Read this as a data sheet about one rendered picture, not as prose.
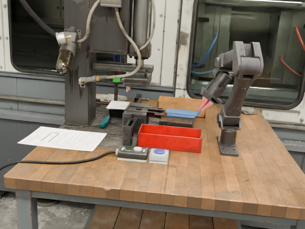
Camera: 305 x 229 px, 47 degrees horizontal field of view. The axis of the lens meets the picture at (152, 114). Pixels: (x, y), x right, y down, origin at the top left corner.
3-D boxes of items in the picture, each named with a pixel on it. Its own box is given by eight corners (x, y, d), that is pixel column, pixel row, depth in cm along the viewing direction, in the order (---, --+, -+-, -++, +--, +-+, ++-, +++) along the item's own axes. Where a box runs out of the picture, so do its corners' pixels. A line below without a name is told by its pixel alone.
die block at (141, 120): (144, 134, 154) (145, 117, 152) (121, 131, 154) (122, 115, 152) (149, 120, 173) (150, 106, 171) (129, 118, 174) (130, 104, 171)
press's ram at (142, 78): (149, 95, 148) (153, 22, 140) (88, 90, 150) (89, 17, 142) (153, 86, 165) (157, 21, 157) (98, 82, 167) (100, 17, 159)
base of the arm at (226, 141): (223, 135, 134) (241, 137, 133) (218, 120, 153) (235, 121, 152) (220, 155, 136) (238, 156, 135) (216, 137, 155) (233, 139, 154)
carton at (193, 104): (204, 119, 183) (206, 105, 180) (156, 115, 185) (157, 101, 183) (204, 112, 195) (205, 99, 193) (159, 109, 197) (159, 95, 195)
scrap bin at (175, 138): (200, 153, 136) (202, 138, 135) (136, 147, 138) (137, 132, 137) (199, 142, 148) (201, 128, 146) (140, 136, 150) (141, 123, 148)
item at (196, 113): (201, 116, 154) (201, 110, 153) (165, 112, 155) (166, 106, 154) (200, 112, 161) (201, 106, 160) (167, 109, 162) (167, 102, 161)
